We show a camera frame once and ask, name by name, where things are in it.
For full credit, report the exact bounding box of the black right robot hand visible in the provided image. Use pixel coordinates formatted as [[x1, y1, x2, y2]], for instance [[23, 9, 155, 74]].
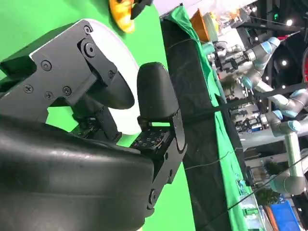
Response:
[[0, 19, 188, 231]]

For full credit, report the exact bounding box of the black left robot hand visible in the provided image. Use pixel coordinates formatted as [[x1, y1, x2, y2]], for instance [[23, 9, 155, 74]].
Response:
[[129, 0, 154, 20]]

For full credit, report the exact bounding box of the orange and white toy bread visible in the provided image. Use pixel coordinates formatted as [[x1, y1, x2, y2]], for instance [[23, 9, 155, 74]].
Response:
[[108, 0, 136, 33]]

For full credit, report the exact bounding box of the lilac plate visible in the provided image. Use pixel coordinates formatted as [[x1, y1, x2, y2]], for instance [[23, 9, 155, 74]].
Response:
[[28, 18, 143, 136]]

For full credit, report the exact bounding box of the orange bowl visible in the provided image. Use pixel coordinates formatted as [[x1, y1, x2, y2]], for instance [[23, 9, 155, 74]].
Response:
[[190, 8, 210, 42]]

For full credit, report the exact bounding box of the black backdrop curtain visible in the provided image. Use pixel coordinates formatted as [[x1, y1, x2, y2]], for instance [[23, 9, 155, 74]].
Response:
[[159, 16, 246, 231]]

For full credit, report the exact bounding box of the green cloth on neighbouring table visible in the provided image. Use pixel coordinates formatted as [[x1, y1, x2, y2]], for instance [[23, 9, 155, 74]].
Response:
[[168, 6, 261, 231]]

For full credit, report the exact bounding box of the green potted plant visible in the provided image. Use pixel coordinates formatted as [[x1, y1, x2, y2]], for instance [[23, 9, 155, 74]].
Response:
[[255, 187, 280, 205], [263, 158, 284, 176]]

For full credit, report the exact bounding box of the blue plastic bin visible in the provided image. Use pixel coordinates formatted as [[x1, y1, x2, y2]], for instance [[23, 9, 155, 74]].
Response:
[[269, 201, 302, 231]]

